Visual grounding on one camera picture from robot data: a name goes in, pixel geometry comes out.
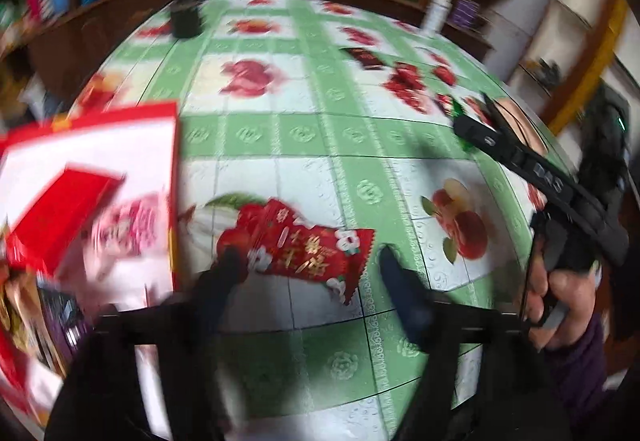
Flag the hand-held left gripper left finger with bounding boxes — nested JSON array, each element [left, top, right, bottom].
[[45, 246, 251, 441]]

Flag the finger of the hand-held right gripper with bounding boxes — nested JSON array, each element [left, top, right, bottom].
[[481, 92, 548, 156], [452, 115, 521, 168]]

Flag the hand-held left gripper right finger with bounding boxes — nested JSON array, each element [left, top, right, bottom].
[[377, 243, 556, 441]]

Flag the red flower print snack packet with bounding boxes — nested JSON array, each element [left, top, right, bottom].
[[215, 198, 376, 306]]

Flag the small red snack packet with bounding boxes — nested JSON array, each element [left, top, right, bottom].
[[382, 64, 427, 114]]

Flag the pink cartoon snack packet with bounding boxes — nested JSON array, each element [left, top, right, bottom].
[[82, 194, 173, 283]]

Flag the dark red white snack packet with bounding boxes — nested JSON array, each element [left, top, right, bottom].
[[340, 47, 387, 71]]

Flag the red and white cardboard box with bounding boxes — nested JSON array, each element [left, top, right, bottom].
[[0, 101, 182, 422]]

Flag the purple snack packet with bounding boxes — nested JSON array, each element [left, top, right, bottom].
[[37, 286, 94, 372]]

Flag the plain red snack packet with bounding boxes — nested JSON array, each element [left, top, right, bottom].
[[7, 164, 126, 268]]

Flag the brown patterned snack packet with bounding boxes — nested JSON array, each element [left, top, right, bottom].
[[0, 266, 42, 358]]

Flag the person's right forearm purple sleeve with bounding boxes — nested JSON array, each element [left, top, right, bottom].
[[545, 316, 628, 422]]

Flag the person's right hand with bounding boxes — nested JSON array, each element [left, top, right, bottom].
[[525, 246, 603, 353]]

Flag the dark items on white shelf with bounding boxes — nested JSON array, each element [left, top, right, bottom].
[[531, 57, 563, 89]]

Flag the white spray bottle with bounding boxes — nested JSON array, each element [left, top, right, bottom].
[[420, 0, 454, 33]]

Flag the green floral tablecloth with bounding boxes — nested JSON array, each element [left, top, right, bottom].
[[65, 0, 581, 441]]

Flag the black jar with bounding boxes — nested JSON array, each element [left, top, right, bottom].
[[170, 0, 204, 38]]

